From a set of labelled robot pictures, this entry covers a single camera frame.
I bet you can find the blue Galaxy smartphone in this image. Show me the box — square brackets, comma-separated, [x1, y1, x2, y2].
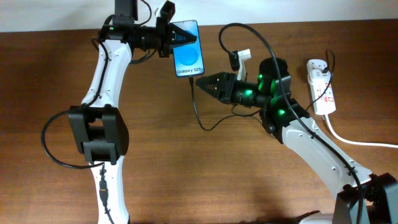
[174, 20, 205, 78]

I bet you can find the black USB charging cable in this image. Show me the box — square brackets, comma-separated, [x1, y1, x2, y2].
[188, 49, 336, 132]

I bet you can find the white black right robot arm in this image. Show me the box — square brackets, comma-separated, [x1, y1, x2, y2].
[195, 58, 397, 223]

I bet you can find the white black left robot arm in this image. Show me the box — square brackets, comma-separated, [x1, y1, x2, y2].
[68, 1, 197, 223]

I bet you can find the white USB charger plug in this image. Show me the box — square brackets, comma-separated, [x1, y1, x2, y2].
[307, 67, 331, 85]

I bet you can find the white power strip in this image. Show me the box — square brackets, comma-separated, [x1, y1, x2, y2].
[307, 59, 336, 115]

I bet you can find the black right camera cable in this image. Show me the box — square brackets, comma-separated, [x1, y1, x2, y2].
[218, 22, 364, 224]

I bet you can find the black camera cable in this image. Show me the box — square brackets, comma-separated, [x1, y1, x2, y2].
[40, 0, 153, 224]
[218, 22, 364, 224]

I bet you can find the black left camera cable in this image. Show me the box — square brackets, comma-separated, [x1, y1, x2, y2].
[40, 0, 153, 224]

